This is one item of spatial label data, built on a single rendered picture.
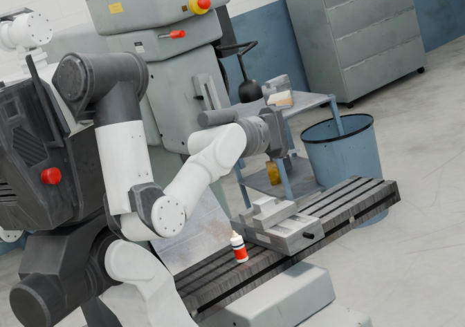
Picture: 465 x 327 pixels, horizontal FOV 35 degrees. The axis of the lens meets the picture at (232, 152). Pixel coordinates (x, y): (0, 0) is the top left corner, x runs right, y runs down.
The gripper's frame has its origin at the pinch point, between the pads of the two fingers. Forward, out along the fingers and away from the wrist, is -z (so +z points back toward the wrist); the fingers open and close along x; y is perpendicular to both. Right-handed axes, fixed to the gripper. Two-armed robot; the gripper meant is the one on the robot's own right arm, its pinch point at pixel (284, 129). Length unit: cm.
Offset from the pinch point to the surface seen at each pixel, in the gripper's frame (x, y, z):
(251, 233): -32, 66, -53
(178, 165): -4, 97, -55
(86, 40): 46, 98, -25
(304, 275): -47, 45, -51
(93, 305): -39, 79, 8
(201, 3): 40, 32, -16
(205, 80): 20, 47, -27
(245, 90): 14.5, 35.0, -29.8
